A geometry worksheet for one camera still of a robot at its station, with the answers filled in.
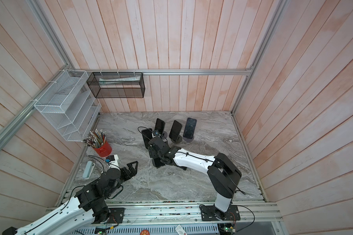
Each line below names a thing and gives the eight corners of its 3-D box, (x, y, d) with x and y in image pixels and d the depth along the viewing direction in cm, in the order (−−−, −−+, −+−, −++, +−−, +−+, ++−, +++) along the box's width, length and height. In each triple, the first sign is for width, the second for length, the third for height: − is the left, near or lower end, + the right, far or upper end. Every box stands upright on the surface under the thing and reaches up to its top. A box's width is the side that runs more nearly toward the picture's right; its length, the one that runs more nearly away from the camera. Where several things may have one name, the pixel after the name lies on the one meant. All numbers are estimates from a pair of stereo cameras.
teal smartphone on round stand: (169, 139, 106) (168, 125, 94) (174, 133, 110) (175, 119, 97) (176, 144, 103) (176, 131, 91) (182, 138, 107) (183, 124, 94)
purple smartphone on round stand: (183, 140, 106) (184, 128, 94) (186, 129, 112) (188, 117, 101) (191, 142, 104) (193, 130, 93) (194, 131, 111) (196, 118, 100)
